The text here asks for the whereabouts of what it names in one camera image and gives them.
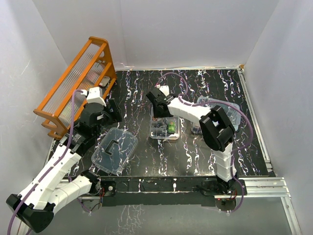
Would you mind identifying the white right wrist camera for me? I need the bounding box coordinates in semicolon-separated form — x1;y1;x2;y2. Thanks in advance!
156;84;170;96

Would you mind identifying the green medicine carton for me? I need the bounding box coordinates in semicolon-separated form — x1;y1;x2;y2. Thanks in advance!
167;121;176;134

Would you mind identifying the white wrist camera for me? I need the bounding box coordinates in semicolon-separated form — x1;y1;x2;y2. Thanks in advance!
156;84;170;96
86;87;106;106

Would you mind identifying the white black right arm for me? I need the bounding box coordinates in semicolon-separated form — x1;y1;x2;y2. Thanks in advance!
146;88;236;194

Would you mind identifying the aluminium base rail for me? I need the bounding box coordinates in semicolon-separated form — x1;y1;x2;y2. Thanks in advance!
26;176;291;200

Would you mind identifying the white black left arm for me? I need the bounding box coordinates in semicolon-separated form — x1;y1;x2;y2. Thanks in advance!
6;99;122;233

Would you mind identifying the clear medicine kit box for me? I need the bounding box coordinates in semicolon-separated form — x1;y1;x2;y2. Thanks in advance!
197;96;241;133

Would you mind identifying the clear compartment organizer tray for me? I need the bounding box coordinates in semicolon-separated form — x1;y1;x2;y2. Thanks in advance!
149;108;180;141

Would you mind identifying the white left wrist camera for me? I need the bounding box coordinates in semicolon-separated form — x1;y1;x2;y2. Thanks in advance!
86;87;106;106

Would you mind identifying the clear kit lid black handle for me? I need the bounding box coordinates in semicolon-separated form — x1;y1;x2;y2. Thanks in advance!
91;127;138;176

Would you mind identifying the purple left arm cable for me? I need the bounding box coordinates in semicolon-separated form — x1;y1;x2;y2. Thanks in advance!
6;89;85;235

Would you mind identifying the orange wooden rack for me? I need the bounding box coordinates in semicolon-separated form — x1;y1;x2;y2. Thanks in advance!
34;36;117;140

